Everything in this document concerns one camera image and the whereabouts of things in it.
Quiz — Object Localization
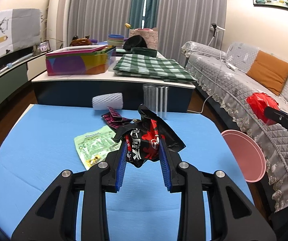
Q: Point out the stacked plastic bowls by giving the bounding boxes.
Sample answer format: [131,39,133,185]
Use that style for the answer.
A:
[107,34,124,47]

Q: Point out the pink lace basket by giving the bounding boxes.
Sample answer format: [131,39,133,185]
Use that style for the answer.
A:
[129,28,158,50]

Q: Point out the grey covered television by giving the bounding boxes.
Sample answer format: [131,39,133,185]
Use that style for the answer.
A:
[0,8,41,58]

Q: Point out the white power cable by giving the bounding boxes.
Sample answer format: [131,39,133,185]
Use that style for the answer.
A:
[187,49,235,115]

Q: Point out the orange cushion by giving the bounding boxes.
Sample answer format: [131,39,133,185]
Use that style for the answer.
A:
[246,51,288,96]

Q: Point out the blue table mat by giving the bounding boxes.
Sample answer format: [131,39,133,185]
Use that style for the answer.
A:
[0,105,253,240]

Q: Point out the white foam net roll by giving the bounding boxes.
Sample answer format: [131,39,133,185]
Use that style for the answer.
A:
[92,93,123,110]

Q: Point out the teal curtain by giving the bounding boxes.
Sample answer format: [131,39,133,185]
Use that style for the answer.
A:
[129,0,159,29]

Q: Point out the dark tv cabinet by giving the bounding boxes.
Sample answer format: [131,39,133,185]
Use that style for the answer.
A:
[0,52,46,105]

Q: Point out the clear plastic tube bundle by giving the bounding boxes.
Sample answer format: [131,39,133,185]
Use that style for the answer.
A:
[143,84,168,119]

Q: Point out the pink plastic basin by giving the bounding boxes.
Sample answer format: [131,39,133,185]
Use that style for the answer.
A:
[221,130,266,183]

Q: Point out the green snack pouch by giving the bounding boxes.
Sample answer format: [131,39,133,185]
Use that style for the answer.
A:
[74,126,121,170]

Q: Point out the colourful storage box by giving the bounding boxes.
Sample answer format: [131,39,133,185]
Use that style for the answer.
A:
[45,45,116,76]

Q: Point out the black red snack wrapper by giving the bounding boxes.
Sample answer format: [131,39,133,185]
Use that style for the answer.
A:
[113,104,186,167]

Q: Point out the white floor air conditioner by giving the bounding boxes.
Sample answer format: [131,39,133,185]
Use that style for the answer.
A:
[47,0,66,50]

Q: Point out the black hat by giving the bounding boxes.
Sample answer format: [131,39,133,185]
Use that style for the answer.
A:
[123,35,147,51]

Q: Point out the brown plush toy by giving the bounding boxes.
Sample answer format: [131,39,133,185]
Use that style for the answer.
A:
[69,35,92,46]

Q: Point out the dark green tray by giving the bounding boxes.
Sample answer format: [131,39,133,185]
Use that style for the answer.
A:
[131,47,158,58]

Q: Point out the white dark coffee table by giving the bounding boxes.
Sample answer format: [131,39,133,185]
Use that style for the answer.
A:
[32,63,195,113]

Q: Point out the green checkered cloth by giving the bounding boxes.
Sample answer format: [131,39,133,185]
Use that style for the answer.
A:
[113,54,195,83]

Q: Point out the grey quilted sofa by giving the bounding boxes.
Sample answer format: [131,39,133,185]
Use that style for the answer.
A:
[181,41,288,212]

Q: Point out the grey curtains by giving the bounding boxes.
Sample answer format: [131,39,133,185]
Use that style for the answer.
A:
[67,0,227,63]

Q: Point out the small photo frame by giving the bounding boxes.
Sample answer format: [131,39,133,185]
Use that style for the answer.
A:
[37,40,51,53]

